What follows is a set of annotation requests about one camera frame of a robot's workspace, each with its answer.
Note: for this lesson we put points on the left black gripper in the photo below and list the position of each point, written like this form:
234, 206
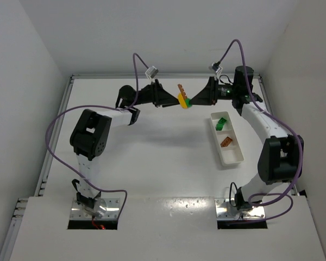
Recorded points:
155, 93

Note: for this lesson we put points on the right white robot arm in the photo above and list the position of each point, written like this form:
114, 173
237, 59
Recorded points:
281, 158

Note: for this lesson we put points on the aluminium frame rail left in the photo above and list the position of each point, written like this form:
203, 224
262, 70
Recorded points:
21, 204

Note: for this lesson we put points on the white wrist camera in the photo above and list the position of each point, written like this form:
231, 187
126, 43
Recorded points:
151, 72
216, 69

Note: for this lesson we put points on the metal base plate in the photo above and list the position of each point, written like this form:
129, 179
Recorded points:
111, 209
225, 211

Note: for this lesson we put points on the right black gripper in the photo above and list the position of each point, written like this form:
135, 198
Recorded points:
212, 90

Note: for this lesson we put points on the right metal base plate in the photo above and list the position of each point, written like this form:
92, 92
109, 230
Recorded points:
225, 211

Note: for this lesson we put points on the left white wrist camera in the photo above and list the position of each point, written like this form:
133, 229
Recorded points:
151, 72

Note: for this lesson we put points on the yellow lego brick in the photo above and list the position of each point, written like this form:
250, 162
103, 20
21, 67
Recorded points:
182, 102

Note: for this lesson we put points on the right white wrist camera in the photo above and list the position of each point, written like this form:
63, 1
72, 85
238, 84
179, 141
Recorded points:
216, 69

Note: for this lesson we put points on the white divided plastic tray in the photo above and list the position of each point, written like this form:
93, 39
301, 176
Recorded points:
231, 155

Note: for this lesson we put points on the brown lego brick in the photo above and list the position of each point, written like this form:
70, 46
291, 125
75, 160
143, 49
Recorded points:
182, 91
226, 142

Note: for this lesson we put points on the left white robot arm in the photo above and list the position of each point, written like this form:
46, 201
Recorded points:
90, 136

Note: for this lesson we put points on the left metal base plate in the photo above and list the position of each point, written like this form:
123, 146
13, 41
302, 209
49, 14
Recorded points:
111, 209

